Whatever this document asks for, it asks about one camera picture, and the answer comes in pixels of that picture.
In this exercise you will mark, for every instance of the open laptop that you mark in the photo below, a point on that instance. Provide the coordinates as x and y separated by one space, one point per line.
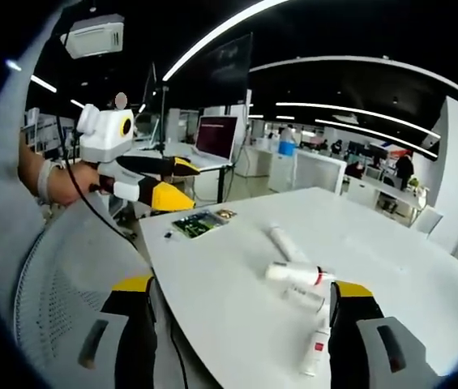
216 138

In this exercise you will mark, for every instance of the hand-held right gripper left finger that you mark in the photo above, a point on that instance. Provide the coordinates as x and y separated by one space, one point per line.
133 344

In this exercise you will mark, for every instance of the person's left hand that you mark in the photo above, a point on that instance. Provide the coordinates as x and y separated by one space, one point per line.
74 182

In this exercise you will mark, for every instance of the grey mesh office chair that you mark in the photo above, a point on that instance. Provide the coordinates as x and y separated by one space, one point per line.
78 259

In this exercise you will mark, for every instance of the dark hanging monitor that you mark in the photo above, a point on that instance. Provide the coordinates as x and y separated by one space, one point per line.
230 69

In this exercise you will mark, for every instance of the white ceiling unit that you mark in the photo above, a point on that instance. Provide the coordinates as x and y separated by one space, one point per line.
97 36

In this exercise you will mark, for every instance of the black tripod stand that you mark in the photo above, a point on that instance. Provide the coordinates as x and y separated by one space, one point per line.
163 121

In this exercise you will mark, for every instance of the white skincare bottle red label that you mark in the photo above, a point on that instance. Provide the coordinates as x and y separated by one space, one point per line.
315 348

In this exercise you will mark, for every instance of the white laptop desk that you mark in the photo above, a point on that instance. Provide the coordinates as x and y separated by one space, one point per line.
180 152

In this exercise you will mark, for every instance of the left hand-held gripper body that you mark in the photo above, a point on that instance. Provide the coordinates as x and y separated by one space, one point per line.
105 138

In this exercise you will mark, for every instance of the white low cabinet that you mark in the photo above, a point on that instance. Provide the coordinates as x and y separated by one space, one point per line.
313 170

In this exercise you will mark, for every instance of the white skincare tube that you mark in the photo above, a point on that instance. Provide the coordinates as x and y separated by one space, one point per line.
284 242

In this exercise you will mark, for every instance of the white wristband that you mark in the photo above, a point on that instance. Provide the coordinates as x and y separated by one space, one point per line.
44 180

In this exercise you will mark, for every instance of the green circuit board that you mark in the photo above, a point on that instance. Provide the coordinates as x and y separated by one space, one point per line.
200 224

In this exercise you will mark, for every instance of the small gold packet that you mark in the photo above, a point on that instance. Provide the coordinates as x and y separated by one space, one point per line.
226 213

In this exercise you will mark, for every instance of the clear skincare bottle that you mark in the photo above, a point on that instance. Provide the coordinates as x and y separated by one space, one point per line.
305 297

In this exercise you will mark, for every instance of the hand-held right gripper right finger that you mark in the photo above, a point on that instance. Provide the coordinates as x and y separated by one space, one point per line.
358 348

